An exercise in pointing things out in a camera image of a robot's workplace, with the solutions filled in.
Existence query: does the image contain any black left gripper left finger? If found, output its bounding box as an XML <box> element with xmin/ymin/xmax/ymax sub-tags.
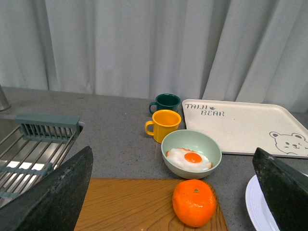
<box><xmin>0</xmin><ymin>146</ymin><xmax>93</xmax><ymax>231</ymax></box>

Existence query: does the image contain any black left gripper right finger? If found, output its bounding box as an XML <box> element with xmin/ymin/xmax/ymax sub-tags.
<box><xmin>252</xmin><ymin>147</ymin><xmax>308</xmax><ymax>231</ymax></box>

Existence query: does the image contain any white round plate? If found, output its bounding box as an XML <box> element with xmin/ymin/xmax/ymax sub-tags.
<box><xmin>245</xmin><ymin>173</ymin><xmax>308</xmax><ymax>231</ymax></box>

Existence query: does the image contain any orange mandarin fruit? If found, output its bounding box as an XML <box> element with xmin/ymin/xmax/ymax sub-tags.
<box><xmin>172</xmin><ymin>179</ymin><xmax>216</xmax><ymax>228</ymax></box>

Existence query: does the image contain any wooden cutting board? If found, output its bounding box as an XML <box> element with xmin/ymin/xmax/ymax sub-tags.
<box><xmin>74</xmin><ymin>178</ymin><xmax>229</xmax><ymax>231</ymax></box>

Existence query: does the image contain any green metal dish rack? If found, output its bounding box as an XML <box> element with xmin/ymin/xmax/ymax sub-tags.
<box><xmin>0</xmin><ymin>113</ymin><xmax>84</xmax><ymax>206</ymax></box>

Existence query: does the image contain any cream bear serving tray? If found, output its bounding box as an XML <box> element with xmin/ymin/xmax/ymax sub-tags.
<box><xmin>182</xmin><ymin>99</ymin><xmax>308</xmax><ymax>158</ymax></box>

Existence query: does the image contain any light green bowl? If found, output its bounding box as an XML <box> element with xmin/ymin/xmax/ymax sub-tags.
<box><xmin>161</xmin><ymin>129</ymin><xmax>222</xmax><ymax>179</ymax></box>

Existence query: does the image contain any fake fried egg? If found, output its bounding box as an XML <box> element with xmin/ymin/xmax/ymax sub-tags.
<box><xmin>166</xmin><ymin>148</ymin><xmax>213</xmax><ymax>171</ymax></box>

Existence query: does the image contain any yellow enamel mug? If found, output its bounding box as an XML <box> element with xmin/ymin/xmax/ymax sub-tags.
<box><xmin>144</xmin><ymin>109</ymin><xmax>182</xmax><ymax>143</ymax></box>

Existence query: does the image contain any grey white curtain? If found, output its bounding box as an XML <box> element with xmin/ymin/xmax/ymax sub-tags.
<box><xmin>0</xmin><ymin>0</ymin><xmax>308</xmax><ymax>112</ymax></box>

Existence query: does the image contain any dark green enamel mug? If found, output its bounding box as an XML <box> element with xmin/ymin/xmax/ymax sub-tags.
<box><xmin>148</xmin><ymin>93</ymin><xmax>181</xmax><ymax>114</ymax></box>

